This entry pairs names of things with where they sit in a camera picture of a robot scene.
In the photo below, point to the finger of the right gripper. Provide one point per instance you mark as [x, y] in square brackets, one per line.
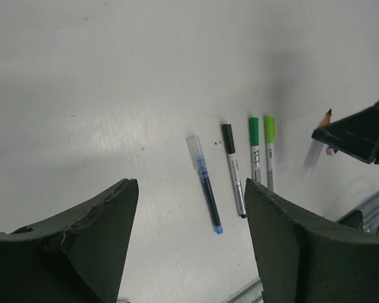
[356, 135]

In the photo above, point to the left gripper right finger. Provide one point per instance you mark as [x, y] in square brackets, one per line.
[303, 257]

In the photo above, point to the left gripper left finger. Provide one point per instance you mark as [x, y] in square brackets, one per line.
[77, 255]

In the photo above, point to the orange tip marker clear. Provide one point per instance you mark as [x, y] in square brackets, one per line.
[315, 148]

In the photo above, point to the silver green tip pen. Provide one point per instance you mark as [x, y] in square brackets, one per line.
[270, 166]

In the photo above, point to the white green end pen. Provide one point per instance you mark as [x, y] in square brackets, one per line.
[255, 163]

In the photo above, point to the white black end pen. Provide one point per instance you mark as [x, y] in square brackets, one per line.
[237, 186]

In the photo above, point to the dark blue barrel pen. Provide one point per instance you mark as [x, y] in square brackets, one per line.
[207, 189]

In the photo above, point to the light green pen cap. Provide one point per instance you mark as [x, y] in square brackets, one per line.
[269, 128]

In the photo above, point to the black pen cap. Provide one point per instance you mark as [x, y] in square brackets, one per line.
[228, 138]

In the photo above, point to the clear pen cap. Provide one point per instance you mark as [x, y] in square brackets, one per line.
[195, 150]

